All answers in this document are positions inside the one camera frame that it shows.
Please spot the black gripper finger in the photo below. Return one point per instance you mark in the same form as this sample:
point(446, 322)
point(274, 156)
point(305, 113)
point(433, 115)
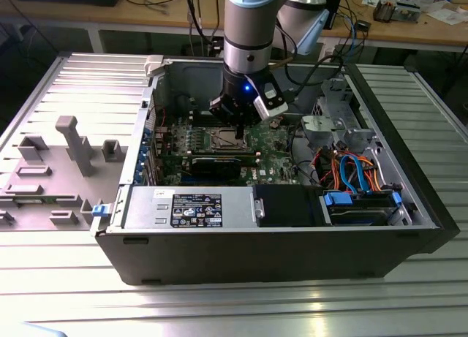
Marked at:
point(242, 133)
point(216, 107)

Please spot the silver CPU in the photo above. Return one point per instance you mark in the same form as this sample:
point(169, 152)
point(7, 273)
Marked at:
point(223, 139)

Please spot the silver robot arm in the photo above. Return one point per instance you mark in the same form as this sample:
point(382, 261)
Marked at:
point(248, 22)

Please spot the CPU socket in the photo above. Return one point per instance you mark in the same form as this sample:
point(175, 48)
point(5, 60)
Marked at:
point(207, 146)

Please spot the silver coin cell battery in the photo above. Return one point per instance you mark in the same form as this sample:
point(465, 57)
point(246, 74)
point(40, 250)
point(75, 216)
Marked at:
point(275, 125)

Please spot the green motherboard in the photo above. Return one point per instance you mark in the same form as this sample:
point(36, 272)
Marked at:
point(270, 158)

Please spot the black graphics card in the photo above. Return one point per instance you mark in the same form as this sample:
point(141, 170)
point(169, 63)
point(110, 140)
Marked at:
point(215, 167)

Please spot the grey plastic case latch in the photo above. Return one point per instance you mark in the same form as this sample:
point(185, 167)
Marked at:
point(153, 64)

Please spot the silver metal drive cage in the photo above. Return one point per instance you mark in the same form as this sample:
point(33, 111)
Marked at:
point(321, 125)

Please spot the black power supply label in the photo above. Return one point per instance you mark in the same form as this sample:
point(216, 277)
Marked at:
point(197, 211)

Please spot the wooden desk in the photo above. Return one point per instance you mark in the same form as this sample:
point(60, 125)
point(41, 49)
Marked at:
point(146, 19)

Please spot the silver power supply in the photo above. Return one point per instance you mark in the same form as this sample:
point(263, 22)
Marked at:
point(146, 205)

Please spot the black PC case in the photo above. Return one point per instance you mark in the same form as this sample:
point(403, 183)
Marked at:
point(256, 256)

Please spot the tall black box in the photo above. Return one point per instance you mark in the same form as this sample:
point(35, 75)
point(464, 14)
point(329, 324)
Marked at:
point(336, 4)

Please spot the hard disk in blue carrier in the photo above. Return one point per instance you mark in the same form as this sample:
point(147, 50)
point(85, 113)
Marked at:
point(358, 214)

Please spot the small black device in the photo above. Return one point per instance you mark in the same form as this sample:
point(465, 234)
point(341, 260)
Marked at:
point(363, 24)

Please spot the blue plastic clip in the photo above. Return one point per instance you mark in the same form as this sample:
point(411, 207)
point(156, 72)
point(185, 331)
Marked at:
point(100, 211)

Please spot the grey parts rack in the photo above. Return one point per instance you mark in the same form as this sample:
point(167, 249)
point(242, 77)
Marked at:
point(55, 183)

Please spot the grey electronic device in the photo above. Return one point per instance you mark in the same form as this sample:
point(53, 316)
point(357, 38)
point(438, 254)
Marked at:
point(406, 11)

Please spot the green RAM stick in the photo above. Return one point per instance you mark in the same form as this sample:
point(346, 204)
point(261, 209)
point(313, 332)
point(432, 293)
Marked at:
point(49, 199)

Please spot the black and white wrist camera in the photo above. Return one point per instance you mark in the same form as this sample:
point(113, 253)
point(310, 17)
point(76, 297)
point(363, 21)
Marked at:
point(270, 110)

